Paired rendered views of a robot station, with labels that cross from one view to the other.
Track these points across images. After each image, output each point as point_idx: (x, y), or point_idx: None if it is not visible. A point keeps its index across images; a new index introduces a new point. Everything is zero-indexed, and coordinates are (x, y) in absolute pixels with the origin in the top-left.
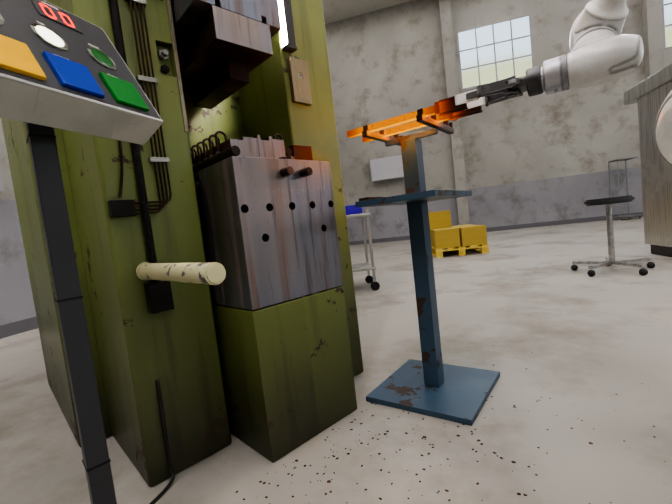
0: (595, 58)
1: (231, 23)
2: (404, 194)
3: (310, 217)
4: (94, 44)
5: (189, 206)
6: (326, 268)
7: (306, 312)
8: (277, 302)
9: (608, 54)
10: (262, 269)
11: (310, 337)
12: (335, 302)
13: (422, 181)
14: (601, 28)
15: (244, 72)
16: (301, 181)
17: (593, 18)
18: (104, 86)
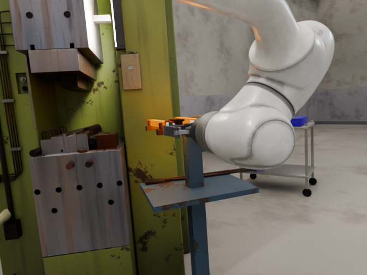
0: (214, 141)
1: (43, 58)
2: (147, 197)
3: (96, 195)
4: None
5: None
6: (111, 232)
7: (89, 262)
8: (63, 253)
9: (222, 142)
10: (51, 231)
11: None
12: (119, 257)
13: (196, 174)
14: (256, 83)
15: (73, 81)
16: (89, 168)
17: (251, 64)
18: None
